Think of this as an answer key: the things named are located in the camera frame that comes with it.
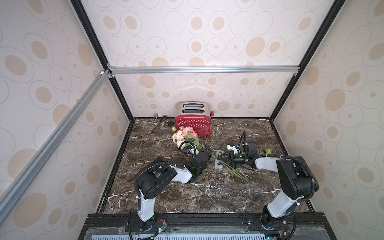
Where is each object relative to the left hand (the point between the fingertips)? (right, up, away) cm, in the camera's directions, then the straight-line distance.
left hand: (217, 147), depth 87 cm
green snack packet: (+36, -4, +12) cm, 38 cm away
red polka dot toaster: (-14, +21, +13) cm, 28 cm away
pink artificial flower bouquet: (-19, +6, +2) cm, 20 cm away
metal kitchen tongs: (-39, +19, +30) cm, 53 cm away
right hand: (+4, -8, 0) cm, 8 cm away
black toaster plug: (-32, +16, +28) cm, 46 cm away
